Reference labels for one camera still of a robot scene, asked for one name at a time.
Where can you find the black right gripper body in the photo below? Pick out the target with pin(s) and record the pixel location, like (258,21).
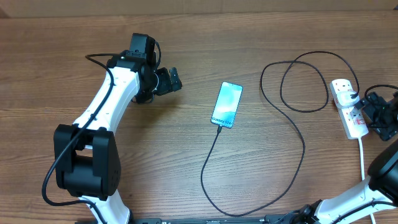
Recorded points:
(382,117)

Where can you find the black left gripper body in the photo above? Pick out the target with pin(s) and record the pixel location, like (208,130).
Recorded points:
(164,84)

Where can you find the blue Galaxy smartphone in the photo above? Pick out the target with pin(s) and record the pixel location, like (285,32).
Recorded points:
(226,105)

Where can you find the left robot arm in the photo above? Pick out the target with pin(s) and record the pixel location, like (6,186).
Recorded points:
(87,162)

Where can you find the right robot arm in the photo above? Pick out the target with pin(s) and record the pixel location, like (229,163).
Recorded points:
(378,189)

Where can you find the white charger plug adapter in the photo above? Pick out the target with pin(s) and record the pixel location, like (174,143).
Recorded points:
(345,99)

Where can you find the white power strip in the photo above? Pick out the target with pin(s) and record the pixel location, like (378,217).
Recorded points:
(353,121)

